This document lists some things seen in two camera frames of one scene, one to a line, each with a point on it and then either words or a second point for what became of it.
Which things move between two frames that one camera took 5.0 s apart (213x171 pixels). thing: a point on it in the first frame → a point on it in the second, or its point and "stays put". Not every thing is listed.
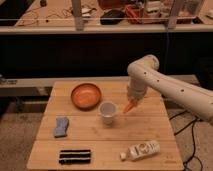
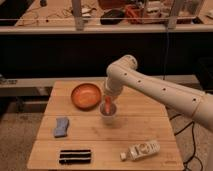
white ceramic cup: (107, 109) stays put
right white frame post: (172, 19) stays put
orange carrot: (130, 104) → (108, 104)
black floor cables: (193, 140) stays put
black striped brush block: (74, 156) stays put
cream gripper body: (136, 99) → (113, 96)
